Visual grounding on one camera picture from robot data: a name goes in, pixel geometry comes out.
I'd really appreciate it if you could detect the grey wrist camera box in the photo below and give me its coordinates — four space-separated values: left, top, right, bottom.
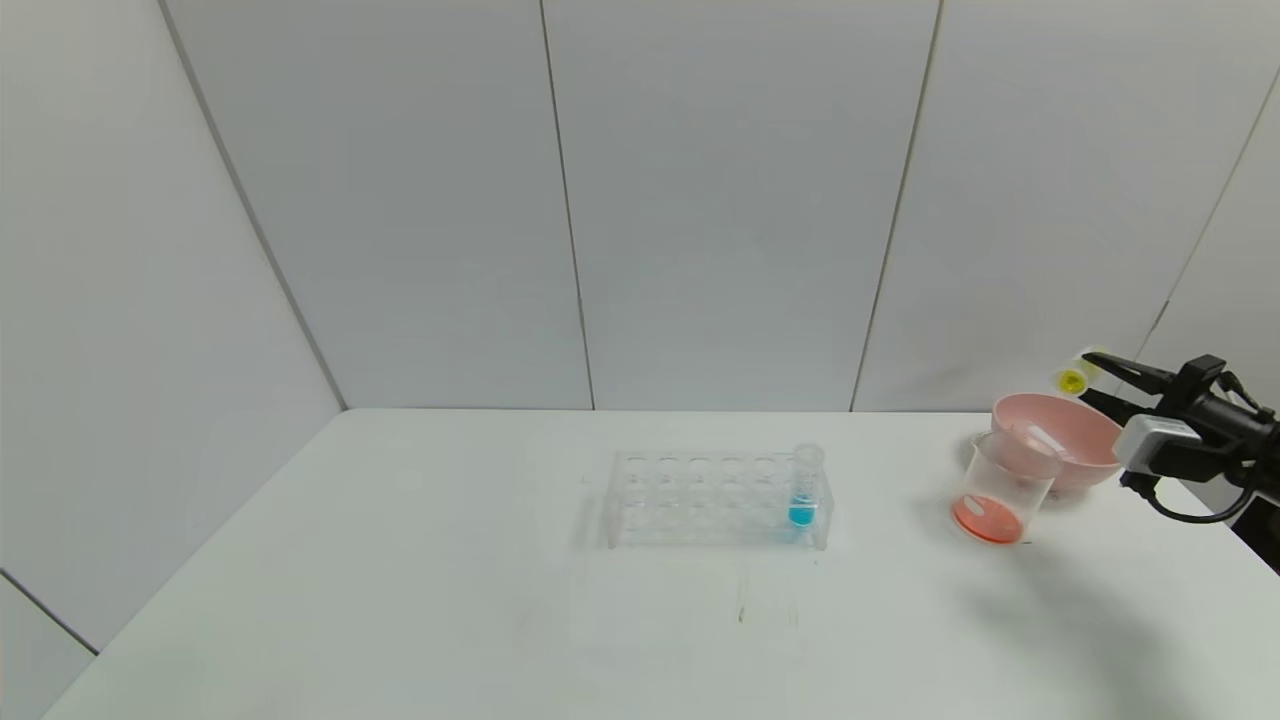
1112 414 1202 477

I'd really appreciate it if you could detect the clear plastic test tube rack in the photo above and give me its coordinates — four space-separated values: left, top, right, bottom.
604 447 834 552

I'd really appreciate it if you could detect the clear plastic beaker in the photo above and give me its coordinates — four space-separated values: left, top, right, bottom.
949 431 1062 547

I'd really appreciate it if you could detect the pink bowl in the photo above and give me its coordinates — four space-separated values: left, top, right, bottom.
990 392 1127 494

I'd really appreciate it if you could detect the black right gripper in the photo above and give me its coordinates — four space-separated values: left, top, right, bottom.
1077 351 1272 457

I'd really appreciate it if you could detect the black cable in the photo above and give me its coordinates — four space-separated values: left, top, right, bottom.
1122 468 1259 525

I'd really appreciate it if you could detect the test tube with yellow pigment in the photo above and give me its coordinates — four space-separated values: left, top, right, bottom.
1054 347 1112 397

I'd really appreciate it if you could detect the test tube with blue pigment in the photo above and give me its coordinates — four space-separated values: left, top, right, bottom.
787 442 826 530

